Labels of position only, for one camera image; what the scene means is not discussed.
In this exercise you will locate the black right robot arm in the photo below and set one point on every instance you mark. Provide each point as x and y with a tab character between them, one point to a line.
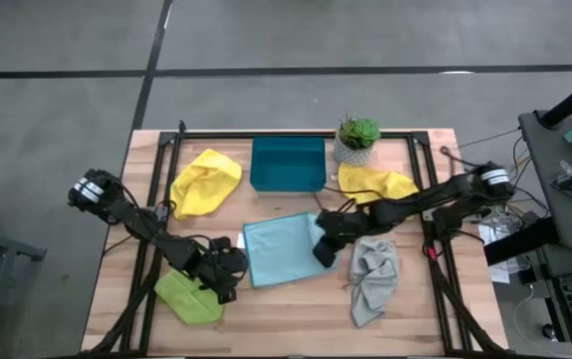
415	199

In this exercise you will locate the teal plastic bin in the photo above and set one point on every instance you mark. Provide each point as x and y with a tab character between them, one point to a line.
286	164

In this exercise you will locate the white paper sheets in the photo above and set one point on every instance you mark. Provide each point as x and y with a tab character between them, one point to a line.
497	234

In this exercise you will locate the light blue microfiber towel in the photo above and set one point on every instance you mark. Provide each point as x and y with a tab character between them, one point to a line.
276	249

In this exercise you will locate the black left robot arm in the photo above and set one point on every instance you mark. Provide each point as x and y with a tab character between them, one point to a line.
136	219

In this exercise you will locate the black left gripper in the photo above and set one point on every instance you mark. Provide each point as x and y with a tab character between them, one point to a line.
221	266

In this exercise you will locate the yellow microfiber towel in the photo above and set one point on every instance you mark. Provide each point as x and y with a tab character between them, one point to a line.
206	182
371	182

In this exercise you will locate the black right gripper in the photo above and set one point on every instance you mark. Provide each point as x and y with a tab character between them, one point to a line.
326	254

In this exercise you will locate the potted succulent plant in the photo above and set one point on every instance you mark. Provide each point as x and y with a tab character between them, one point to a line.
358	134

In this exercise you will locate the black desk crossbar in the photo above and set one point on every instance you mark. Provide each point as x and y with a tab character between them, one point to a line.
515	244

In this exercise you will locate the grey waffle microfiber towel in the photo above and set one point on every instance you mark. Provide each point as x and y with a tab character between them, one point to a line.
373	279

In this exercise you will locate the lime green microfiber towel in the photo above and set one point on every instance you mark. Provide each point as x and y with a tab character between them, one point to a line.
189	299

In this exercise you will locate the grey side desk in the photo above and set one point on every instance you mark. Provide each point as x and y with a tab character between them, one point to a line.
545	199

